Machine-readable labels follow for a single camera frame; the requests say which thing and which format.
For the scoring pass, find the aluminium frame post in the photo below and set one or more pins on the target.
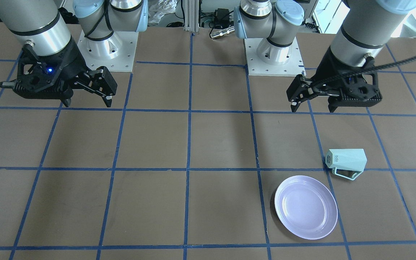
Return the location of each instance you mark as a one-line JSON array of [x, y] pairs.
[[191, 15]]

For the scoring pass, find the black power adapter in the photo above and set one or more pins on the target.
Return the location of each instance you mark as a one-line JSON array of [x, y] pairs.
[[221, 15]]

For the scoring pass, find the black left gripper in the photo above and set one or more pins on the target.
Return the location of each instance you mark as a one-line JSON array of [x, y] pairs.
[[326, 70]]

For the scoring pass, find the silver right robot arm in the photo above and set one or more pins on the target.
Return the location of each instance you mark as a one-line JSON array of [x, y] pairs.
[[41, 22]]

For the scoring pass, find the lavender round plate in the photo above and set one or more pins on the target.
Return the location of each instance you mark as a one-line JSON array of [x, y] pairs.
[[305, 207]]

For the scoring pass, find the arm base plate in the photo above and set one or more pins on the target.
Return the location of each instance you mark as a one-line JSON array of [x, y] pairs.
[[116, 53], [265, 59]]

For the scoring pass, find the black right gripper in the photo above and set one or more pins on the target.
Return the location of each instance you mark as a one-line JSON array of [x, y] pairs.
[[71, 62]]

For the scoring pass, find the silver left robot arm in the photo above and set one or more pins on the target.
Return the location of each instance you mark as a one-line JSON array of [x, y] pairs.
[[347, 73]]

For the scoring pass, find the mint green faceted cup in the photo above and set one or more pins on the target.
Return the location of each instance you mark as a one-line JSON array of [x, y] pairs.
[[346, 163]]

